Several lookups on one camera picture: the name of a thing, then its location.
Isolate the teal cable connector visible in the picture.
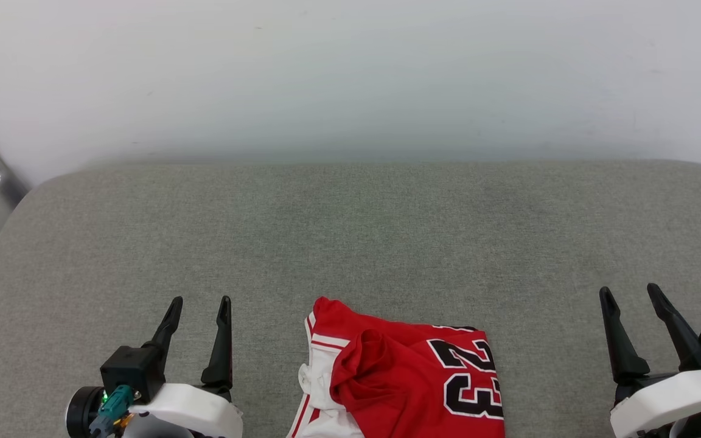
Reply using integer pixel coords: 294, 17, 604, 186
88, 384, 137, 438

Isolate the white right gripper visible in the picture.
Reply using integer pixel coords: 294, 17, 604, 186
598, 283, 701, 438

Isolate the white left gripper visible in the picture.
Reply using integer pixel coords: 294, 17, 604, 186
120, 296, 244, 438

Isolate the red and white basketball jersey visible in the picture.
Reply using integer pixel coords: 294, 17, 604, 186
287, 296, 506, 438

